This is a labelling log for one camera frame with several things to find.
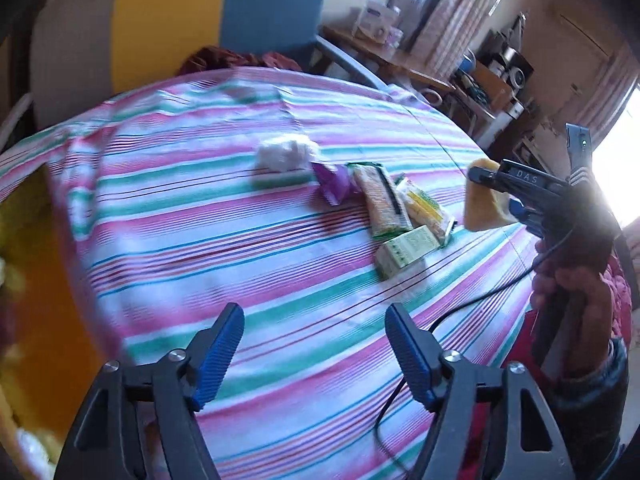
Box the grey yellow blue chair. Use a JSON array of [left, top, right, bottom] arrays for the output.
[[0, 0, 386, 141]]

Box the small green carton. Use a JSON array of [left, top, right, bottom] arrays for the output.
[[375, 225, 441, 281]]

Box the person's right forearm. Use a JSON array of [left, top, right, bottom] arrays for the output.
[[550, 337, 631, 466]]

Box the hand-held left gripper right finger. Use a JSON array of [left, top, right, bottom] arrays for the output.
[[385, 302, 576, 480]]

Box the orange snack packet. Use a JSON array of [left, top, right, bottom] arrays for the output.
[[347, 161, 413, 240]]

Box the wooden desk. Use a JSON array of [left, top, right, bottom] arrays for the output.
[[320, 25, 456, 93]]

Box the striped tablecloth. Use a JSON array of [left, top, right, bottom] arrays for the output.
[[0, 67, 551, 480]]

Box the black cable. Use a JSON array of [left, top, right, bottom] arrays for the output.
[[375, 227, 576, 473]]

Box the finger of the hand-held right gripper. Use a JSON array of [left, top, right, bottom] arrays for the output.
[[507, 198, 550, 237], [467, 159, 506, 187]]

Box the striped window curtain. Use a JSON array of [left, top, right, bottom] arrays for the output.
[[415, 0, 526, 81]]

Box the white crumpled tissue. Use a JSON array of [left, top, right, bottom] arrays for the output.
[[256, 134, 321, 173]]

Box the person's right hand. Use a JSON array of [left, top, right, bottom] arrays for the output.
[[530, 237, 617, 378]]

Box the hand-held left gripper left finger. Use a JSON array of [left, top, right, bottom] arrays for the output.
[[54, 302, 246, 480]]

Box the purple snack wrapper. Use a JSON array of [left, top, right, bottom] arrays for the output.
[[312, 161, 358, 206]]

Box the green-edged cracker packet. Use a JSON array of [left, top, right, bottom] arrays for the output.
[[395, 175, 458, 250]]

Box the white carton box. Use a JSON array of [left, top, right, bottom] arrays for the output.
[[352, 0, 401, 43]]

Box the person's pink clothing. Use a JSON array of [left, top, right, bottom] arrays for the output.
[[467, 252, 635, 480]]

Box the dark red cloth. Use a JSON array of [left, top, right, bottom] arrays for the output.
[[177, 46, 303, 77]]

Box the brown cardboard box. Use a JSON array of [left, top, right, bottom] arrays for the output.
[[470, 60, 516, 111]]

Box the silver stereo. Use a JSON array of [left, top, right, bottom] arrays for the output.
[[487, 45, 535, 86]]

